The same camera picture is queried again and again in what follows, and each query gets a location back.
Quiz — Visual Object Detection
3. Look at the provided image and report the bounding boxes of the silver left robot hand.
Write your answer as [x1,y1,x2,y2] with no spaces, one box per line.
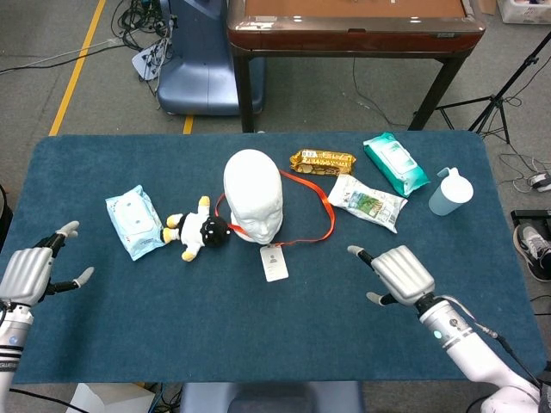
[0,220,95,307]

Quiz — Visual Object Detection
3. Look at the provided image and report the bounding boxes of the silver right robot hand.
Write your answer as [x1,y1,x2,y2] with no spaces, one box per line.
[347,244,436,307]

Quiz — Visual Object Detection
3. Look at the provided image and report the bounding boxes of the orange lanyard with badge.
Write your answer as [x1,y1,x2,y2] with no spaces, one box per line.
[214,169,336,283]

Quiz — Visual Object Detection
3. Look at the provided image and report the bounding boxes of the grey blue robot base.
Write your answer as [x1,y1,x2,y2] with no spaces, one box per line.
[179,380,366,413]

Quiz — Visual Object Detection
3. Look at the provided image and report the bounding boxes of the white foam mannequin head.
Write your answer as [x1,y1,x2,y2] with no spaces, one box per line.
[222,148,284,245]

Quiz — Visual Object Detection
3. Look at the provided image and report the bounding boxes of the black and white plush toy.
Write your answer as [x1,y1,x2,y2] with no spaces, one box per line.
[161,195,232,262]

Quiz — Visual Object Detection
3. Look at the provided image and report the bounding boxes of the black rounded object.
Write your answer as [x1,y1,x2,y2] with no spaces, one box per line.
[0,184,14,250]

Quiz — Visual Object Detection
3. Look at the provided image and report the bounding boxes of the white snack bag green print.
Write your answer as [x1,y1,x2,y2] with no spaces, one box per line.
[326,173,409,235]

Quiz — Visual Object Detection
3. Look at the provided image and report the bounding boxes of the pale blue lidded cup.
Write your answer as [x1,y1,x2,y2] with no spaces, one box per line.
[428,166,474,217]

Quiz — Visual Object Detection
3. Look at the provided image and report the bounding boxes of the green wet wipes pack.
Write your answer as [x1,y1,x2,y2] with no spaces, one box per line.
[362,132,431,198]

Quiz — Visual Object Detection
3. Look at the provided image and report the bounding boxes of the light blue wet wipes pack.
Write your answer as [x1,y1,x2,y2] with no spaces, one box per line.
[105,184,167,262]

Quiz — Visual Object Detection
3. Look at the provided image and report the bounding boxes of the grey black sneaker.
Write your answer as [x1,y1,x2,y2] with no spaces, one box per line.
[513,223,551,283]

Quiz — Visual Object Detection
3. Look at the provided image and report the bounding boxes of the gold biscuit packet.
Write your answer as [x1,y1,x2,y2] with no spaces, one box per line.
[288,148,357,176]

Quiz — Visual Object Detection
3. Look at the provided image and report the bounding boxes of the black foot pedal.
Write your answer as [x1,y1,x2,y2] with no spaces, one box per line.
[511,209,551,229]

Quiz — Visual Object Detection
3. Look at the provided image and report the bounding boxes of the white box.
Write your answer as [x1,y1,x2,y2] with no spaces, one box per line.
[65,381,156,413]

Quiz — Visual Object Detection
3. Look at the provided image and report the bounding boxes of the white power adapter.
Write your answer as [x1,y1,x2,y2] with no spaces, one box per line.
[528,171,551,193]

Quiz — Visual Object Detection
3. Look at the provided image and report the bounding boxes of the blue felt table mat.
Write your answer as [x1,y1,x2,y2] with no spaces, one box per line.
[0,130,544,385]

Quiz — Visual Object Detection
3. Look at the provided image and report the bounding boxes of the black tripod stand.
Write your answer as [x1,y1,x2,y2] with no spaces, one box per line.
[412,29,551,145]

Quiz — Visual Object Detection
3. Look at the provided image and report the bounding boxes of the brown mahjong table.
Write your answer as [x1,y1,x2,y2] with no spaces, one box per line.
[226,0,487,133]

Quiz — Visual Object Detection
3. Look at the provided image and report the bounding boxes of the white power strip board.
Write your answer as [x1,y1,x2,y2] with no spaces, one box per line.
[131,36,173,82]

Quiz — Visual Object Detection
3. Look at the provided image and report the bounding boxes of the blue machine base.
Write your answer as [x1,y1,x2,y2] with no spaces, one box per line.
[155,0,266,116]

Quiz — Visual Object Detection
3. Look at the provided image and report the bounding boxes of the white storage crate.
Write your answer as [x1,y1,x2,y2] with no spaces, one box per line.
[497,0,551,25]

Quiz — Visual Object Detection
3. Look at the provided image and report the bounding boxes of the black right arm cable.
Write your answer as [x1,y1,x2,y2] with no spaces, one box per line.
[443,294,544,391]

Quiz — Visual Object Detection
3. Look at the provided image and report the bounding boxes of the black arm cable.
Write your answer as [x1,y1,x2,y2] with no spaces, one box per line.
[443,294,544,391]
[9,386,84,413]

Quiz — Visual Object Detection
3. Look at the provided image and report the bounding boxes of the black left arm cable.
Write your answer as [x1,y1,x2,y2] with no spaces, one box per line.
[9,386,84,413]

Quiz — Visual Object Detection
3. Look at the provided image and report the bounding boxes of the thin black table cable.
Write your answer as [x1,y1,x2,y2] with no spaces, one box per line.
[351,58,410,129]

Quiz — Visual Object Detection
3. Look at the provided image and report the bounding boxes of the long black floor cable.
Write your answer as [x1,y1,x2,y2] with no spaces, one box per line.
[0,40,117,75]

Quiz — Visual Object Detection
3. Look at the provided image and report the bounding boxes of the black cable bundle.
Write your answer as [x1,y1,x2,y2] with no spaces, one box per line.
[110,0,180,52]

